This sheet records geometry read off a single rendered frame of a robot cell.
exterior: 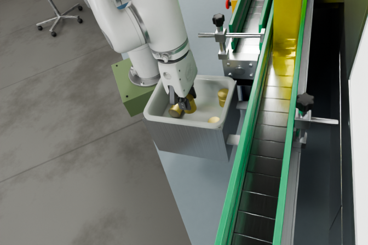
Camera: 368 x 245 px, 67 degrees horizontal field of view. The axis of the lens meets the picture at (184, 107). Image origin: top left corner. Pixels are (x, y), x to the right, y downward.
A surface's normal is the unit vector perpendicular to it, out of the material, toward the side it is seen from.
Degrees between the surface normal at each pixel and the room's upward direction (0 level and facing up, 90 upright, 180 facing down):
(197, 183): 0
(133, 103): 90
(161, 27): 91
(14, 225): 0
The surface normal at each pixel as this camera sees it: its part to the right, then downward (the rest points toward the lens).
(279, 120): -0.22, -0.64
